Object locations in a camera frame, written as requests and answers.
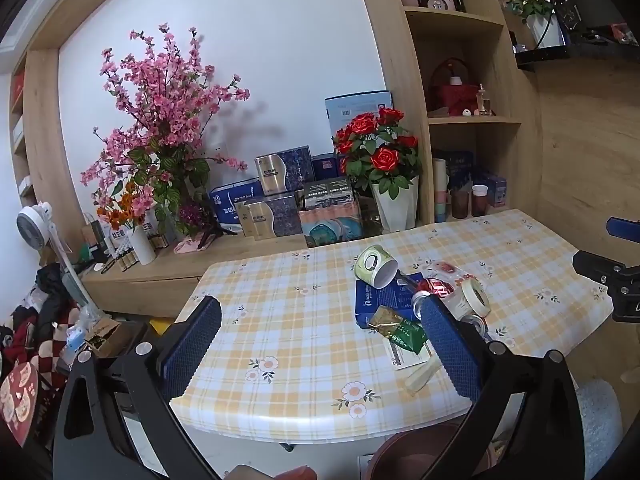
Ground gold navy gift box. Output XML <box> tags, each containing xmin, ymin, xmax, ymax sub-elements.
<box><xmin>249</xmin><ymin>192</ymin><xmax>303</xmax><ymax>240</ymax></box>
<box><xmin>235</xmin><ymin>200</ymin><xmax>261</xmax><ymax>238</ymax></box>
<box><xmin>255</xmin><ymin>146</ymin><xmax>313</xmax><ymax>196</ymax></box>

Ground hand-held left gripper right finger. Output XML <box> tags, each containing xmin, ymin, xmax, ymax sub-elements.
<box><xmin>420</xmin><ymin>296</ymin><xmax>586</xmax><ymax>480</ymax></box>

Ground red basket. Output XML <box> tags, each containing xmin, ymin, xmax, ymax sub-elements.
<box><xmin>431</xmin><ymin>58</ymin><xmax>478</xmax><ymax>116</ymax></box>

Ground pink blossom arrangement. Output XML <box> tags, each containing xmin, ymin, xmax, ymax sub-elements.
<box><xmin>80</xmin><ymin>22</ymin><xmax>251</xmax><ymax>221</ymax></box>

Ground blue cardboard box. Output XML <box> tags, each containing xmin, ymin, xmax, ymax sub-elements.
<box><xmin>354</xmin><ymin>274</ymin><xmax>426</xmax><ymax>330</ymax></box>

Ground stack of pastel cups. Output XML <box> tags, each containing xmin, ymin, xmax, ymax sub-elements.
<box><xmin>432</xmin><ymin>158</ymin><xmax>448</xmax><ymax>223</ymax></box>

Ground white vase with orange flowers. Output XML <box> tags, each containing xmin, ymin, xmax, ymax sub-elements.
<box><xmin>97</xmin><ymin>182</ymin><xmax>157</xmax><ymax>266</ymax></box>

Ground blue white tissue pack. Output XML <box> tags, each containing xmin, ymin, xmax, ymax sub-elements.
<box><xmin>209</xmin><ymin>178</ymin><xmax>265</xmax><ymax>233</ymax></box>

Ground low wooden cabinet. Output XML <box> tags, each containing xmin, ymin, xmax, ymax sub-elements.
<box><xmin>80</xmin><ymin>232</ymin><xmax>311</xmax><ymax>318</ymax></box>

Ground white paper card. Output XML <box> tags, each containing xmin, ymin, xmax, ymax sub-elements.
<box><xmin>387</xmin><ymin>342</ymin><xmax>443</xmax><ymax>372</ymax></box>

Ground navy printed box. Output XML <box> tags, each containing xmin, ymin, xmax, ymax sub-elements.
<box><xmin>445</xmin><ymin>150</ymin><xmax>473</xmax><ymax>191</ymax></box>

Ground red roses in white pot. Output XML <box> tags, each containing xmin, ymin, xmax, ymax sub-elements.
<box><xmin>332</xmin><ymin>107</ymin><xmax>421</xmax><ymax>235</ymax></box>

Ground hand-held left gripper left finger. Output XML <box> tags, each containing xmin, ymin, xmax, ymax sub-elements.
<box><xmin>52</xmin><ymin>295</ymin><xmax>223</xmax><ymax>480</ymax></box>

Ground row of small amber bottles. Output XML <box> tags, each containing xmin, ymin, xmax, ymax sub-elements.
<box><xmin>112</xmin><ymin>245</ymin><xmax>138</xmax><ymax>273</ymax></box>

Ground black labelled box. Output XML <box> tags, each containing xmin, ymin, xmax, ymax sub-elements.
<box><xmin>303</xmin><ymin>176</ymin><xmax>353</xmax><ymax>209</ymax></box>

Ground green white paper cup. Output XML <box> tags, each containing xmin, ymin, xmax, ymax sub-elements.
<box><xmin>354</xmin><ymin>245</ymin><xmax>399</xmax><ymax>290</ymax></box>

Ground large light blue box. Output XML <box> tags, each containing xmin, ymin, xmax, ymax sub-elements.
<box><xmin>325</xmin><ymin>91</ymin><xmax>393</xmax><ymax>136</ymax></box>

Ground cream tape roll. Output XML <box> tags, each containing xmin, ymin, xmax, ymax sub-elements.
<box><xmin>442</xmin><ymin>277</ymin><xmax>492</xmax><ymax>318</ymax></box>

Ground clear plastic lid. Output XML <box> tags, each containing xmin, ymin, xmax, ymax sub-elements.
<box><xmin>459</xmin><ymin>312</ymin><xmax>490</xmax><ymax>336</ymax></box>

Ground pink plastic basin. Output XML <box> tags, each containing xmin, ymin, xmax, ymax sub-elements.
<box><xmin>370</xmin><ymin>422</ymin><xmax>483</xmax><ymax>480</ymax></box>

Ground cream paper wrapper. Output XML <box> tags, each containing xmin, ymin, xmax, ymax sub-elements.
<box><xmin>404</xmin><ymin>360</ymin><xmax>442</xmax><ymax>395</ymax></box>

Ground white desk fan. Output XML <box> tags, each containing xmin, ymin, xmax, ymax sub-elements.
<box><xmin>16</xmin><ymin>201</ymin><xmax>91</xmax><ymax>306</ymax></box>

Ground open cardboard box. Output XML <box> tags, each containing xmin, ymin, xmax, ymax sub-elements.
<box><xmin>82</xmin><ymin>317</ymin><xmax>123</xmax><ymax>356</ymax></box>

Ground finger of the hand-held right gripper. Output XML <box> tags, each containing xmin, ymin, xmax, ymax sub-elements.
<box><xmin>572</xmin><ymin>250</ymin><xmax>640</xmax><ymax>291</ymax></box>
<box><xmin>606</xmin><ymin>216</ymin><xmax>640</xmax><ymax>242</ymax></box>

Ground crushed metal drink can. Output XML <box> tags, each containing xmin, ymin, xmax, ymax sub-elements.
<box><xmin>411</xmin><ymin>280</ymin><xmax>453</xmax><ymax>318</ymax></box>

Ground green snack packet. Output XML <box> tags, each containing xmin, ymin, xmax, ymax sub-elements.
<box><xmin>367</xmin><ymin>306</ymin><xmax>428</xmax><ymax>356</ymax></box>

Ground purple flower bunch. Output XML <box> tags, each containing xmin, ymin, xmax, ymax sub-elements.
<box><xmin>177</xmin><ymin>203</ymin><xmax>206</xmax><ymax>236</ymax></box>

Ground small blue printed box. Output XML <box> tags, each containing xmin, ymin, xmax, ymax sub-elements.
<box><xmin>482</xmin><ymin>172</ymin><xmax>507</xmax><ymax>208</ymax></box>

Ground black mini tripod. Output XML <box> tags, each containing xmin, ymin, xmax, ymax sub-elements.
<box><xmin>197</xmin><ymin>220</ymin><xmax>238</xmax><ymax>250</ymax></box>

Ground grey fluffy rug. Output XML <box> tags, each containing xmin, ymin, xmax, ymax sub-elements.
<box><xmin>575</xmin><ymin>379</ymin><xmax>623</xmax><ymax>466</ymax></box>

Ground clear floral plastic package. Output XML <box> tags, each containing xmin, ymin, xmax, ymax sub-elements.
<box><xmin>422</xmin><ymin>260</ymin><xmax>476</xmax><ymax>286</ymax></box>

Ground teal printed pastel pack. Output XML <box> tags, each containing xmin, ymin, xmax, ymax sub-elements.
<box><xmin>299</xmin><ymin>202</ymin><xmax>363</xmax><ymax>248</ymax></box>

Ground red printed round cushion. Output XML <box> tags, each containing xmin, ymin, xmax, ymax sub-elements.
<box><xmin>0</xmin><ymin>362</ymin><xmax>43</xmax><ymax>448</ymax></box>

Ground small navy box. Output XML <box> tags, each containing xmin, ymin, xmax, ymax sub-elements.
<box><xmin>311</xmin><ymin>152</ymin><xmax>341</xmax><ymax>181</ymax></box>

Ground pile of clothes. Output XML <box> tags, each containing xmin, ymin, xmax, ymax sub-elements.
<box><xmin>0</xmin><ymin>262</ymin><xmax>101</xmax><ymax>441</ymax></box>

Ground black counter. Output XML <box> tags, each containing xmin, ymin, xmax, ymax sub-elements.
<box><xmin>515</xmin><ymin>0</ymin><xmax>640</xmax><ymax>72</ymax></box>

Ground wooden shelf unit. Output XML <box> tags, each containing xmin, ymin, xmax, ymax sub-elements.
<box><xmin>350</xmin><ymin>0</ymin><xmax>543</xmax><ymax>226</ymax></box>

